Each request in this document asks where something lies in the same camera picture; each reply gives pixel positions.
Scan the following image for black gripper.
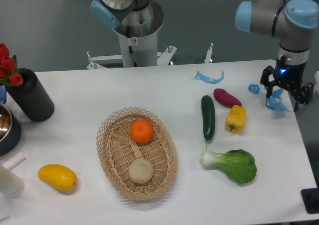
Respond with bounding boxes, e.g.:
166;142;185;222
260;50;314;112

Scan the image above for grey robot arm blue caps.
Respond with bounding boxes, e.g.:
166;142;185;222
235;0;319;111

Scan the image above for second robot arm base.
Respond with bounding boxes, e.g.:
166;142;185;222
90;0;164;55

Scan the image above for yellow bell pepper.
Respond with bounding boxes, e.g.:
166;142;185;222
225;105;246;133

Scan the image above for crumpled blue tape piece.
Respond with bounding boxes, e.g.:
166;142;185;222
265;89;293;112

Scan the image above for small blue tape roll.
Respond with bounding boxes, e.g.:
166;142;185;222
248;84;260;94

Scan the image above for purple sweet potato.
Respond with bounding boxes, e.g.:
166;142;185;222
213;88;242;108

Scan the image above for green cucumber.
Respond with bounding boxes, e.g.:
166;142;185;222
201;95;216;141

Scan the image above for green bok choy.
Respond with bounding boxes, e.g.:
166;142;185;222
199;149;257;184

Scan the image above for blue tape strip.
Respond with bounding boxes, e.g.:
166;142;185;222
193;70;225;84

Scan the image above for black device at edge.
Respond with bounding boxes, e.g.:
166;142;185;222
301;188;319;214

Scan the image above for orange fruit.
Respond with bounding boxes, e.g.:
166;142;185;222
130;119;154;142

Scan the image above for beige round bun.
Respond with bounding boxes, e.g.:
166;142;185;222
129;158;154;184

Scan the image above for woven wicker basket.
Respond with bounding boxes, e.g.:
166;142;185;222
96;108;178;201

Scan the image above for yellow mango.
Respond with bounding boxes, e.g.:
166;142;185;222
38;164;77;191

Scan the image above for black cylindrical vase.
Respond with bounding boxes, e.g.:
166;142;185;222
5;68;55;122

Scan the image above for white flat box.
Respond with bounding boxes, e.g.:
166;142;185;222
2;152;26;170

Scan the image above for red tulip bouquet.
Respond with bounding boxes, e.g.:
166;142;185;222
0;43;23;87

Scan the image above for metal bowl dark rim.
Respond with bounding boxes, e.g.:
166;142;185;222
0;103;21;156

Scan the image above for white cylindrical bottle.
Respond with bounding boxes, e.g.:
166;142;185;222
0;165;24;198

